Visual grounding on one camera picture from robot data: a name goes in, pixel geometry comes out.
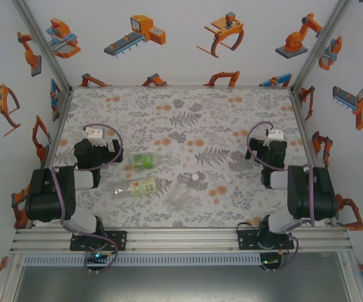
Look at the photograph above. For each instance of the bright green label plastic bottle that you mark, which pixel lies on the bright green label plastic bottle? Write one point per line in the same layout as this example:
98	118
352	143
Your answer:
143	161

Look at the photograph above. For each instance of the pale green tea label bottle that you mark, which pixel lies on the pale green tea label bottle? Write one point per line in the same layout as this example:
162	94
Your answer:
141	187

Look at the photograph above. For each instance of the clear unlabelled plastic bottle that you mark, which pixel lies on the clear unlabelled plastic bottle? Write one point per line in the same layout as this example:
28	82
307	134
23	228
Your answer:
178	195

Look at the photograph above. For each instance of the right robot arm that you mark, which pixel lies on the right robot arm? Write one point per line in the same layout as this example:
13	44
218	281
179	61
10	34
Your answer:
313	195

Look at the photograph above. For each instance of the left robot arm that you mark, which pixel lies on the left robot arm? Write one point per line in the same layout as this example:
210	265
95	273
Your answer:
47	195

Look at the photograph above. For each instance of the small electronics board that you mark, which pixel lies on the small electronics board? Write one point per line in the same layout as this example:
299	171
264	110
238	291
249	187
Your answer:
270	261
95	257

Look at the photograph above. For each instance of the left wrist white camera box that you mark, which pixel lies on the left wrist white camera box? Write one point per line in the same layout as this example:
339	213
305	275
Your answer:
94	135

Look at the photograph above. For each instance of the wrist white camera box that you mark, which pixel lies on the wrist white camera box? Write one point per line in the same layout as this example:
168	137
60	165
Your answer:
274	136
94	135

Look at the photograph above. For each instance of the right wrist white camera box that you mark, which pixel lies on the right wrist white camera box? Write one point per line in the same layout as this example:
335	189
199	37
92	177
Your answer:
274	136

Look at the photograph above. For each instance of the aluminium side rail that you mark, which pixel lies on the aluminium side rail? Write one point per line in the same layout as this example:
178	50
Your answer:
304	126
49	157

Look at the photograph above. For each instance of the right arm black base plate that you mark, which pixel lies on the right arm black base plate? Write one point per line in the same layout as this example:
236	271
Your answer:
244	240

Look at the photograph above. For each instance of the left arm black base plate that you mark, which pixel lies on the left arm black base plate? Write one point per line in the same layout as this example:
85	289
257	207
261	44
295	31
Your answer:
121	240

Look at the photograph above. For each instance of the long aluminium frame rail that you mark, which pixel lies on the long aluminium frame rail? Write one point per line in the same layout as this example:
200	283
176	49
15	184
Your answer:
181	240

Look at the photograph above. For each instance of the aluminium frame post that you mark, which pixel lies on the aluminium frame post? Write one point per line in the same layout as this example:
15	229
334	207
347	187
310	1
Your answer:
319	47
44	47

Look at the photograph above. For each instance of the aluminium frame leg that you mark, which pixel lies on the aluminium frame leg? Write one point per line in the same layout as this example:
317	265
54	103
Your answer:
350	277
11	277

